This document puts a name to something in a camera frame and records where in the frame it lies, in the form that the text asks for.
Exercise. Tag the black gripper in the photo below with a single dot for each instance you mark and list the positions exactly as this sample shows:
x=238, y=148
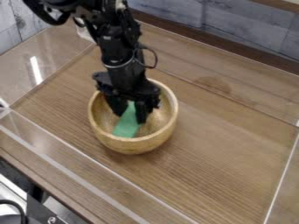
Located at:
x=123, y=83

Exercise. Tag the wooden bowl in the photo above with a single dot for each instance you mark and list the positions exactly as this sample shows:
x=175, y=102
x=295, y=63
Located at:
x=153, y=132

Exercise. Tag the black metal table frame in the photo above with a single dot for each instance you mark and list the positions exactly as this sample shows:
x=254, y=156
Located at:
x=25, y=203

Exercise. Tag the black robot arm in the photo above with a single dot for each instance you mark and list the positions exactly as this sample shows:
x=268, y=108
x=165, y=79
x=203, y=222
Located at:
x=115, y=31

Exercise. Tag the green rectangular block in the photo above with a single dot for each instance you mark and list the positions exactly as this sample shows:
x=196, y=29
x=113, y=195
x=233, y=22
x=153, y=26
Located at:
x=127, y=125

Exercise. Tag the clear acrylic enclosure walls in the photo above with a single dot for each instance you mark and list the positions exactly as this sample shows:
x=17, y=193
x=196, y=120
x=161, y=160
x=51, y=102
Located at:
x=227, y=170

